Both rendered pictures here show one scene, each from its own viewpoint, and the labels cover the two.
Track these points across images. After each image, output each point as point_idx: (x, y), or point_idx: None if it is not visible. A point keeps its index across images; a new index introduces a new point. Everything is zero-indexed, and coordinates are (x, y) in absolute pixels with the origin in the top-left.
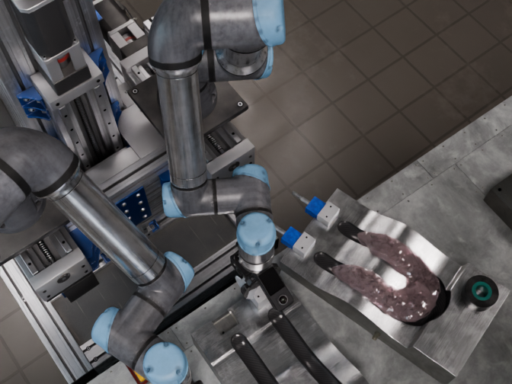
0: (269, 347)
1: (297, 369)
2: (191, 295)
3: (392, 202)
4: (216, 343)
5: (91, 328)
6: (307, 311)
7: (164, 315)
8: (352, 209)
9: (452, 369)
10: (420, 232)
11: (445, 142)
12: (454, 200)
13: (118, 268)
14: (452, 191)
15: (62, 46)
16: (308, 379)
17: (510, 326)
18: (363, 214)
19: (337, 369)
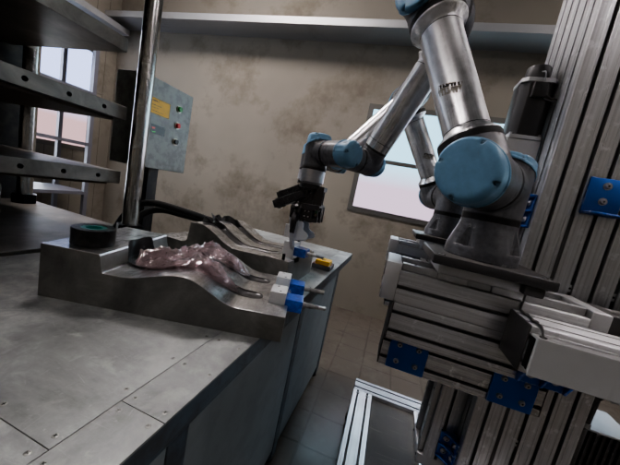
0: (268, 247)
1: (245, 243)
2: (341, 457)
3: (199, 351)
4: None
5: (378, 411)
6: None
7: None
8: (255, 304)
9: (129, 228)
10: (149, 331)
11: None
12: (75, 376)
13: (408, 456)
14: (75, 389)
15: (505, 131)
16: (237, 236)
17: (26, 284)
18: (240, 304)
19: (221, 233)
